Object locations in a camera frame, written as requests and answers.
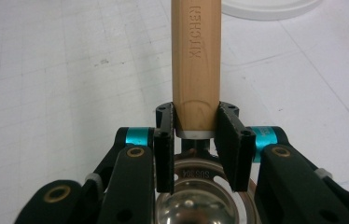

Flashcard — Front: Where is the white hook stand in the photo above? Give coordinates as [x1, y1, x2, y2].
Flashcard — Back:
[221, 0, 321, 21]

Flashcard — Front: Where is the metal strainer with wooden handle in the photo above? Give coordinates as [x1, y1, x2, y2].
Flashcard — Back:
[154, 0, 259, 224]

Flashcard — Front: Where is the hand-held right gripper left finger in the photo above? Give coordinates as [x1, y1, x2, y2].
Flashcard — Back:
[153, 102, 176, 195]

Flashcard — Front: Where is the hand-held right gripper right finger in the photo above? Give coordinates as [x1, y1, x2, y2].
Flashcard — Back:
[214, 101, 257, 192]

